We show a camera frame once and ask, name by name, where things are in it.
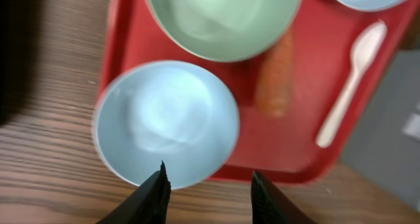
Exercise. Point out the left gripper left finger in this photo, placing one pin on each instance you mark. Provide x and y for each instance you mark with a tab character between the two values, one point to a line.
146	205

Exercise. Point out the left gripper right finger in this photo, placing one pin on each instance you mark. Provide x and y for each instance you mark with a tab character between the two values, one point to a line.
271	206

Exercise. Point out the light blue bowl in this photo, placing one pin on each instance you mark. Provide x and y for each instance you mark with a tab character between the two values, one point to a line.
166	113

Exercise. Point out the orange carrot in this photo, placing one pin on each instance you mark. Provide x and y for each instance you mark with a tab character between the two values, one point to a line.
273	88

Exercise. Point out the green bowl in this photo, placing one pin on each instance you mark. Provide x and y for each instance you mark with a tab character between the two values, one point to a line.
224	30

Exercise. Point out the white plastic spoon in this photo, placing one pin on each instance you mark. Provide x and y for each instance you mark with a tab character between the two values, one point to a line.
362	55

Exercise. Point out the grey dishwasher rack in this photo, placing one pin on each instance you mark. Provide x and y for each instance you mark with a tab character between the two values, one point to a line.
384	145

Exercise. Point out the red serving tray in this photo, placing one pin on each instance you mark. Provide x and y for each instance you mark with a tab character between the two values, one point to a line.
284	149

